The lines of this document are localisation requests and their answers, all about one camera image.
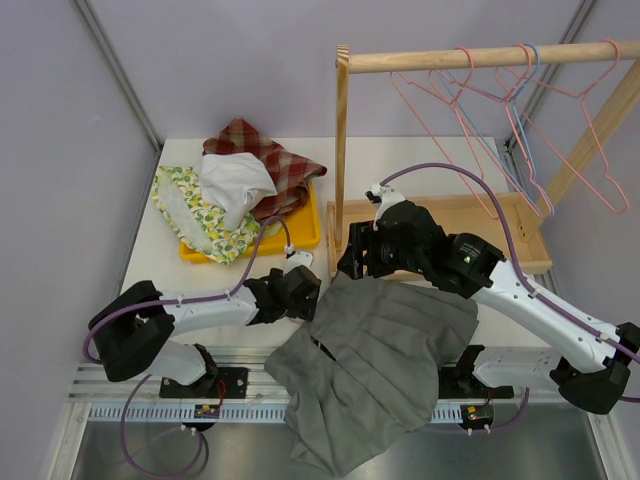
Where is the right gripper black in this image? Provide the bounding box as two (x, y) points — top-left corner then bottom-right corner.
(338, 220), (428, 280)

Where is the grey skirt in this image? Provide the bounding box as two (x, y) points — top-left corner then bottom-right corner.
(264, 274), (478, 477)

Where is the red plaid skirt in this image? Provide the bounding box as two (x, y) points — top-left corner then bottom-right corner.
(203, 117), (327, 221)

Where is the white skirt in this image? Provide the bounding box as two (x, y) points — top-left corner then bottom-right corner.
(194, 152), (277, 231)

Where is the lemon print skirt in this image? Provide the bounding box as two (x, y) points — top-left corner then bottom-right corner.
(151, 166), (261, 266)

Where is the blue hanger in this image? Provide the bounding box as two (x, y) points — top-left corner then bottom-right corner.
(477, 44), (555, 219)

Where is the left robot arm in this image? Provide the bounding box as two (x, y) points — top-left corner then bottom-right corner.
(83, 265), (321, 397)

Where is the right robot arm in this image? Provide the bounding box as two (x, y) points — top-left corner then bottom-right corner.
(337, 200), (639, 415)

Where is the yellow plastic tray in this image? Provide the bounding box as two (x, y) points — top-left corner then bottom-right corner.
(179, 182), (321, 264)

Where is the wooden clothes rack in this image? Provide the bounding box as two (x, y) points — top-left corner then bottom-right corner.
(326, 39), (640, 286)

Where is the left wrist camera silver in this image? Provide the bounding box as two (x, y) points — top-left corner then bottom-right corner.
(285, 250), (314, 269)

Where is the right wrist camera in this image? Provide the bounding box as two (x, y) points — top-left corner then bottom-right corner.
(365, 183), (406, 229)

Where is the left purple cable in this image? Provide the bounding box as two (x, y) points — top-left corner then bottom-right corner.
(81, 215), (296, 366)

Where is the purple cable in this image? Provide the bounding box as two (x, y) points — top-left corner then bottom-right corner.
(81, 215), (296, 366)
(379, 162), (640, 366)

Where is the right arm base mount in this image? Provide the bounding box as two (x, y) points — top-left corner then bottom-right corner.
(439, 345), (561, 400)

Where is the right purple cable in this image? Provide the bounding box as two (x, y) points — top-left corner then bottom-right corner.
(379, 162), (640, 366)

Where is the aluminium rail frame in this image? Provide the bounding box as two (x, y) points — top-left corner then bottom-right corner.
(69, 272), (621, 426)

